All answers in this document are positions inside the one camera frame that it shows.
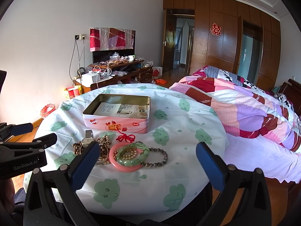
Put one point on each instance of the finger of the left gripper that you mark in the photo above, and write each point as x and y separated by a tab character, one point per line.
39	143
9	130

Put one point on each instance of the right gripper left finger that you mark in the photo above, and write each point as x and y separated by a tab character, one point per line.
40	206

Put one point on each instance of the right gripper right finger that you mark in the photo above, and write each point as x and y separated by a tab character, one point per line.
254	207

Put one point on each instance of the silver wrist watch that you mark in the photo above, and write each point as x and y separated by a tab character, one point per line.
89	138

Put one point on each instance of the pink bangle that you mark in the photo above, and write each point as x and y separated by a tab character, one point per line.
116	165

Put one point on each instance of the red knot charm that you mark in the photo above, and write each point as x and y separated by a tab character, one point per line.
123	137

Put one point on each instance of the green jade bangle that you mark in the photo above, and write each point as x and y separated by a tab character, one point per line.
132	154

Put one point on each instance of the brown wooden bead mala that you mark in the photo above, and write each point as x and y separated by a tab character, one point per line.
78	148

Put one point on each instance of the red lined waste basket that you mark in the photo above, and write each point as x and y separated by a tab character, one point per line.
46	110

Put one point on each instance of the red yellow carton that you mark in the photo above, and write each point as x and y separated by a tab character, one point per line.
72	92

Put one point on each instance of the paper leaflets in tin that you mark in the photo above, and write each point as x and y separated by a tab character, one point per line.
122	110

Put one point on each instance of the white box appliance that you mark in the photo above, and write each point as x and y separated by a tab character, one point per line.
90	78

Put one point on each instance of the pink patchwork quilt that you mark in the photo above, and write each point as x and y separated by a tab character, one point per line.
244	110

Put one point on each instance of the white green cloud cloth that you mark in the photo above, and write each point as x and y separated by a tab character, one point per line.
148	165

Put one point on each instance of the pink cookie tin box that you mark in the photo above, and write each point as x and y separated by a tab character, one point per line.
107	123

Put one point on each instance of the wooden tv cabinet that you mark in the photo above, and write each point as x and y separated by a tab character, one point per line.
123	72

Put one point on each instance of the television with patchwork cover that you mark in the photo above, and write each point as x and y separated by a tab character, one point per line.
105	41

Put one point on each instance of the wooden bed headboard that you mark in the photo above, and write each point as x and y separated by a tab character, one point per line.
292	91

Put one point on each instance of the wooden door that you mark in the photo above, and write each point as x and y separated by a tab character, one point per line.
169	40

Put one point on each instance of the wooden wardrobe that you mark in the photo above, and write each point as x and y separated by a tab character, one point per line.
224	51

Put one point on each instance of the red double happiness sticker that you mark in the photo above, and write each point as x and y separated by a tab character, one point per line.
215	29

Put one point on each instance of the wall power socket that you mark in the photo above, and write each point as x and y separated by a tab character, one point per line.
80	37

